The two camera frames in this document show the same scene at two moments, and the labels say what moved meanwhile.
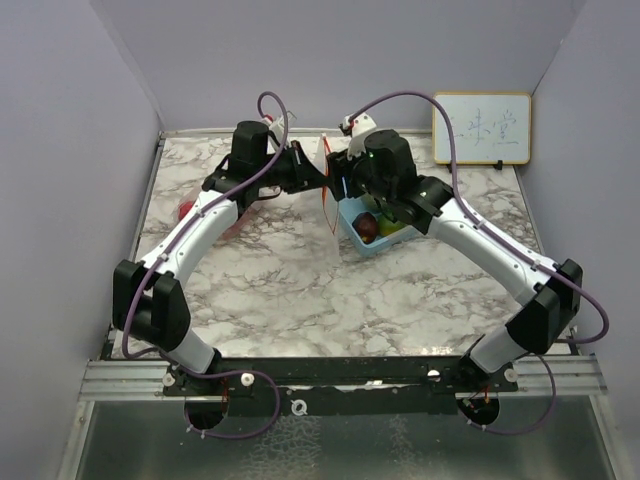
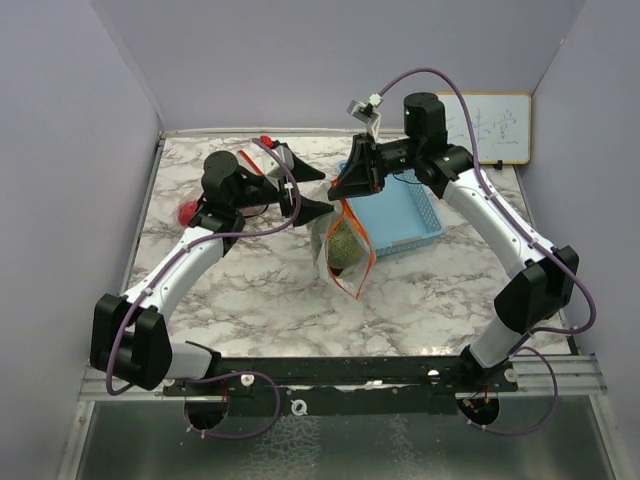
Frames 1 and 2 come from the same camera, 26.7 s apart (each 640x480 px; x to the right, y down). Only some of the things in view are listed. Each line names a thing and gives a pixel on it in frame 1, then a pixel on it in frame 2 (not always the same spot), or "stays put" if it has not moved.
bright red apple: [184, 209] stays put
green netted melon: [369, 202] → [345, 249]
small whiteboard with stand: [489, 128] stays put
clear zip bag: [320, 156] → [344, 249]
